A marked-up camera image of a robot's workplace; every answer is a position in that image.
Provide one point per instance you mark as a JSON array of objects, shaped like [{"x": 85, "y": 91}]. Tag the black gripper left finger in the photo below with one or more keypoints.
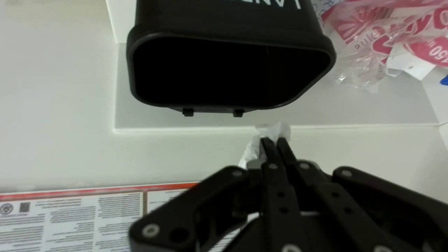
[{"x": 218, "y": 210}]

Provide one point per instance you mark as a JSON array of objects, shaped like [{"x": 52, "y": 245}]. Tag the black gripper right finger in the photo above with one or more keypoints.
[{"x": 364, "y": 210}]

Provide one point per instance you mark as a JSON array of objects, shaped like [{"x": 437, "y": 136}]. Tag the white tissue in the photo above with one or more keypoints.
[{"x": 280, "y": 129}]

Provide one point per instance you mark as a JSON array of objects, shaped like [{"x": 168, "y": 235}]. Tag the black plastic trash bin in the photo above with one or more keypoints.
[{"x": 224, "y": 32}]

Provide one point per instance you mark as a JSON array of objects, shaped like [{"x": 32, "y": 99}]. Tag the printed warning label sheet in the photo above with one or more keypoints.
[{"x": 70, "y": 218}]

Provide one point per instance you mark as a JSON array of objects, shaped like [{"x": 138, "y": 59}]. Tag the white paper packet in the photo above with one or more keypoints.
[{"x": 410, "y": 63}]

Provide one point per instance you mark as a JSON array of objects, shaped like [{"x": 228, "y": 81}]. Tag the pink printed plastic wrapper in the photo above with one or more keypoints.
[{"x": 372, "y": 28}]

